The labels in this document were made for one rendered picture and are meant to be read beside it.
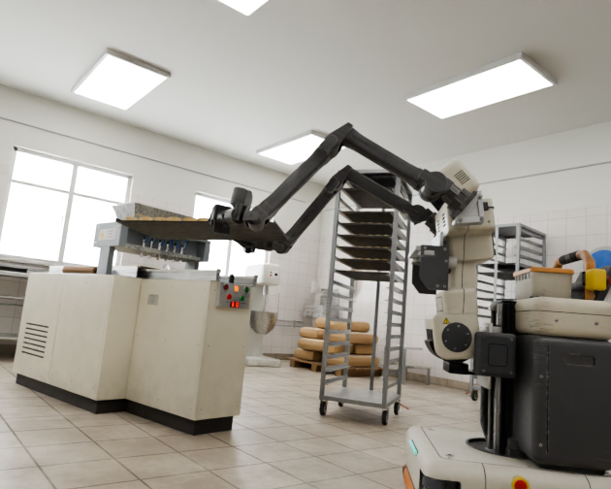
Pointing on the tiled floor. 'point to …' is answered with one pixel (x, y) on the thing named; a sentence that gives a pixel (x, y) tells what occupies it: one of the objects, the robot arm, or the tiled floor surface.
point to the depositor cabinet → (79, 338)
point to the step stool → (412, 365)
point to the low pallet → (334, 371)
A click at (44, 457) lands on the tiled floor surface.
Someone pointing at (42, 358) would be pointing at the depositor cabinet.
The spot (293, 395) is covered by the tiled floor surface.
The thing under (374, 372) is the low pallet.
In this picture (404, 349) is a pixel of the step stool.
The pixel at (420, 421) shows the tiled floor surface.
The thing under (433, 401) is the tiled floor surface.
